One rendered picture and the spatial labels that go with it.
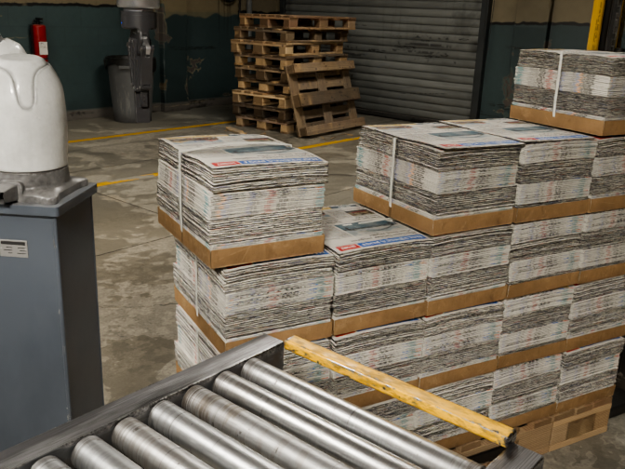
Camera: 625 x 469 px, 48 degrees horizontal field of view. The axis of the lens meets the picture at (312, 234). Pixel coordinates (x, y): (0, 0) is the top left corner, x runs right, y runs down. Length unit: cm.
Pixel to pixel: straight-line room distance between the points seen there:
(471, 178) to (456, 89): 732
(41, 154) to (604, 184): 158
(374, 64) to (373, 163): 784
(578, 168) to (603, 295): 48
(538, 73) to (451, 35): 687
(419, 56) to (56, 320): 827
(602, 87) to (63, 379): 163
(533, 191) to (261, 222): 83
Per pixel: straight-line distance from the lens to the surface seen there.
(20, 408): 169
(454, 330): 201
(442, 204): 183
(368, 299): 179
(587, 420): 266
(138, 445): 106
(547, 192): 209
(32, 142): 147
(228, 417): 110
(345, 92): 855
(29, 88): 147
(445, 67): 925
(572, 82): 228
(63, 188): 151
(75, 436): 107
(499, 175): 195
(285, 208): 158
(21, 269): 153
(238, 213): 154
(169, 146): 174
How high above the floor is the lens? 139
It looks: 18 degrees down
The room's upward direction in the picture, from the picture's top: 2 degrees clockwise
